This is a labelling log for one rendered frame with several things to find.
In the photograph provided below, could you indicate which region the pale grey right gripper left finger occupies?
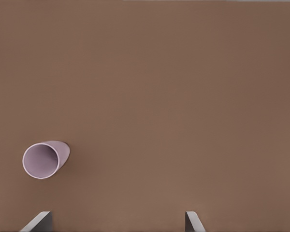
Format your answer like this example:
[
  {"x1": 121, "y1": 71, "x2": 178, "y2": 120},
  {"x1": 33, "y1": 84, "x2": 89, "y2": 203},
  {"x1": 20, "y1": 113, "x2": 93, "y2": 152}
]
[{"x1": 20, "y1": 210, "x2": 53, "y2": 232}]

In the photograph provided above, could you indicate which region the purple cup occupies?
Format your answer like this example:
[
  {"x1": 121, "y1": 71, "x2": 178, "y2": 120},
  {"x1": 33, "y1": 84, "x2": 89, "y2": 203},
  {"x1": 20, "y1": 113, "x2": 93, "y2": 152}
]
[{"x1": 22, "y1": 140, "x2": 71, "y2": 180}]

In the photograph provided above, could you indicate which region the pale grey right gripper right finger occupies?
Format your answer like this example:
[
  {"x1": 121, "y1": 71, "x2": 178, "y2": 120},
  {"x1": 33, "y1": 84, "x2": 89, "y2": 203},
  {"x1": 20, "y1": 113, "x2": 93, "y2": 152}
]
[{"x1": 185, "y1": 211, "x2": 206, "y2": 232}]

